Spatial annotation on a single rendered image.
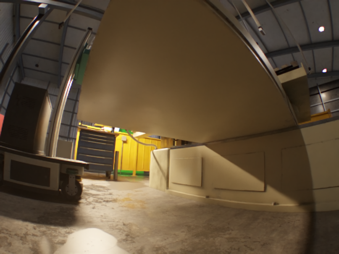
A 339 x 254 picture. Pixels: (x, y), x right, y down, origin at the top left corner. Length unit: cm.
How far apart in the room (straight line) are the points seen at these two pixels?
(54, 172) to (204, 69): 110
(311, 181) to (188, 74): 102
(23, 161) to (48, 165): 21
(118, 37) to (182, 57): 15
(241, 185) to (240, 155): 25
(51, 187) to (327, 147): 188
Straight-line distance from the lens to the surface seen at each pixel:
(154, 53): 36
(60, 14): 1146
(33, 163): 120
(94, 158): 303
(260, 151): 121
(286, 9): 993
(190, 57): 37
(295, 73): 109
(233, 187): 131
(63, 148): 224
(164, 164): 202
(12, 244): 67
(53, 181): 118
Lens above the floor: 35
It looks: 15 degrees up
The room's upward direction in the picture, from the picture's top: 2 degrees clockwise
